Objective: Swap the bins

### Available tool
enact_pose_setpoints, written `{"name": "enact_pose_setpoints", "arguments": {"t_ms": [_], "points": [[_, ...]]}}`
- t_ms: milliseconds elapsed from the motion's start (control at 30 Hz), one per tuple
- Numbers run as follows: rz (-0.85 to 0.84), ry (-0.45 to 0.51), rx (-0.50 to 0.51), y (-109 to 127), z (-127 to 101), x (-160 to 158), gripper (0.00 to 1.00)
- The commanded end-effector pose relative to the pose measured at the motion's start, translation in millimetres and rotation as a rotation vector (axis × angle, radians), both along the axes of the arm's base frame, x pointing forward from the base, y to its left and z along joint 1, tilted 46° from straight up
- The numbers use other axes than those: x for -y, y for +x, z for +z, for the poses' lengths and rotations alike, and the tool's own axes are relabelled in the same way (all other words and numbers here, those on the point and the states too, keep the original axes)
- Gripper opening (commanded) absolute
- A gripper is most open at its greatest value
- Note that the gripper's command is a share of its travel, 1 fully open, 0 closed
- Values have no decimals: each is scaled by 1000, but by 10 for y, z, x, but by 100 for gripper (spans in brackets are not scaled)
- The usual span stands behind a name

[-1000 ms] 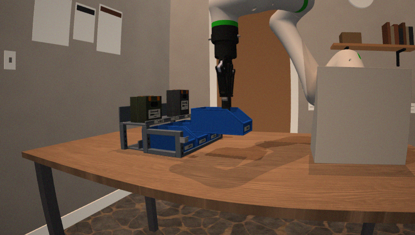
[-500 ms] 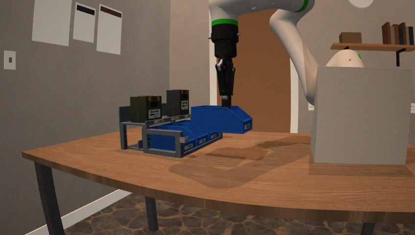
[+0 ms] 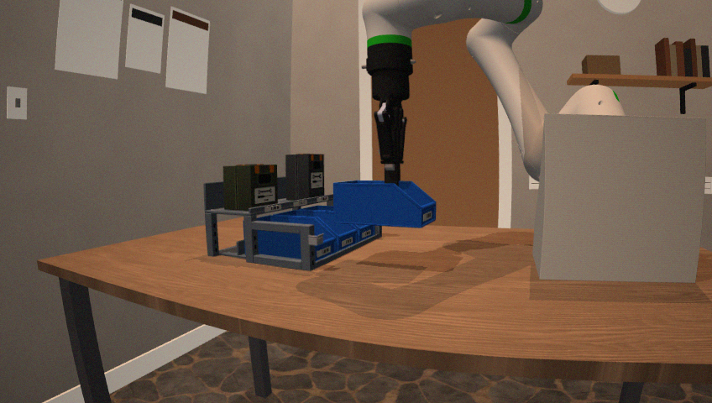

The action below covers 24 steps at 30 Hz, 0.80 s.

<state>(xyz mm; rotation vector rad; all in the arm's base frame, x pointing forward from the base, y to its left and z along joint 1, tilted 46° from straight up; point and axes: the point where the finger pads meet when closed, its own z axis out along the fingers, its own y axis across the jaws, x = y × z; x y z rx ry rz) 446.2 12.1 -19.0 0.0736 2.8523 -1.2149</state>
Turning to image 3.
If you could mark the blue bin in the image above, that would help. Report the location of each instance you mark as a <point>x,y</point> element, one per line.
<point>364,231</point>
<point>289,244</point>
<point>344,233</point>
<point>379,204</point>

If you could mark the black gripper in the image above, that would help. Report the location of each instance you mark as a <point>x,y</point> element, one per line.
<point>392,87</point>

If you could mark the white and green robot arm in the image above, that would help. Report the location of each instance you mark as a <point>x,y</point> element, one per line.
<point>389,24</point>

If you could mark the grey metal shelf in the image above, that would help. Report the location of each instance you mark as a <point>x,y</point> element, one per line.
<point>214,204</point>

